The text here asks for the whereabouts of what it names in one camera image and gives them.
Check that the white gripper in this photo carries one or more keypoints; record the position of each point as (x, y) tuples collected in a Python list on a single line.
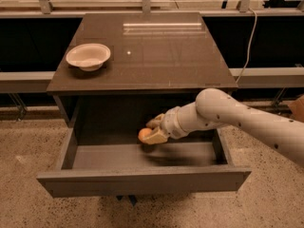
[(170, 123)]

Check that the orange fruit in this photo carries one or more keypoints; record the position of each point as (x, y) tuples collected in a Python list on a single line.
[(144, 133)]

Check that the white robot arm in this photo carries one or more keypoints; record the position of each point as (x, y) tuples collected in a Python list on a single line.
[(214, 108)]

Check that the open grey top drawer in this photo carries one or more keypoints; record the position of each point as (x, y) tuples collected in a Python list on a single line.
[(106, 159)]

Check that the grey drawer cabinet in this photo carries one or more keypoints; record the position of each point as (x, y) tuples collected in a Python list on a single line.
[(161, 51)]

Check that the white bowl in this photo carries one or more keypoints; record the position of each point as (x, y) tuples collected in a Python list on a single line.
[(88, 57)]

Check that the cardboard box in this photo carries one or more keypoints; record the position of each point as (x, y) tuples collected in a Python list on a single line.
[(297, 108)]

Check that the metal railing frame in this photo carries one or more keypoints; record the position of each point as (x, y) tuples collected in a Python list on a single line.
[(274, 30)]

